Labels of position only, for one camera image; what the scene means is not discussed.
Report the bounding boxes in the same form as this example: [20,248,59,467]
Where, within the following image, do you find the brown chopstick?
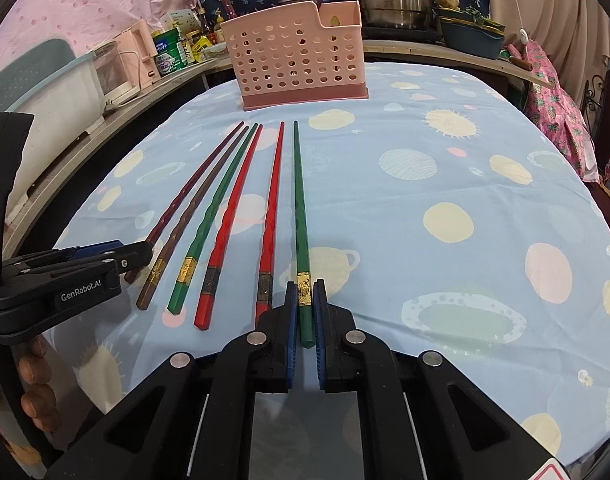
[136,127,249,310]

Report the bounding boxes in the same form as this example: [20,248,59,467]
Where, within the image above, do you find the red chopstick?
[255,122,284,324]
[193,125,263,330]

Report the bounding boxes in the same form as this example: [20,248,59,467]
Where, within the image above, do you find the dark green chopstick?
[293,120,315,348]

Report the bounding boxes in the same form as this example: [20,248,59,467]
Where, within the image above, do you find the maroon chopstick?
[124,120,245,284]

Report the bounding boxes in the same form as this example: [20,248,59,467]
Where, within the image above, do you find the person's left hand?
[17,336,61,434]

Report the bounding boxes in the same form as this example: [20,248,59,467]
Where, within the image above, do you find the white plastic storage bin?
[6,51,105,222]

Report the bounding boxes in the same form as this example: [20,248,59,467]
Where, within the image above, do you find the clear blender jar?
[93,41,137,105]

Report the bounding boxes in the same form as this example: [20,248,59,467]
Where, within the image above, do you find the blue planet pattern tablecloth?
[48,63,610,465]

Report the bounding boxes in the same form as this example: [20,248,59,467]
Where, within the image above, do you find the green milk powder can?
[152,28,188,77]

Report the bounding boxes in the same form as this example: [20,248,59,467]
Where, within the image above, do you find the pink electric kettle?
[114,20,161,88]

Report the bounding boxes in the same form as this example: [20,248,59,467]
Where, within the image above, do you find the white paper box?
[166,9,202,36]

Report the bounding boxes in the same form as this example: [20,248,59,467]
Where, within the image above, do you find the pink perforated utensil basket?
[223,0,369,110]

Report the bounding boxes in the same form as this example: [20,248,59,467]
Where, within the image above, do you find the pink floral apron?
[522,39,600,183]

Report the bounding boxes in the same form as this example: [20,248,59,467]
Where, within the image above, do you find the stacked blue yellow bowls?
[436,6,505,60]

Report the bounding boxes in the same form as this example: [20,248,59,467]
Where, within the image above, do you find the beige curtain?
[490,0,610,104]

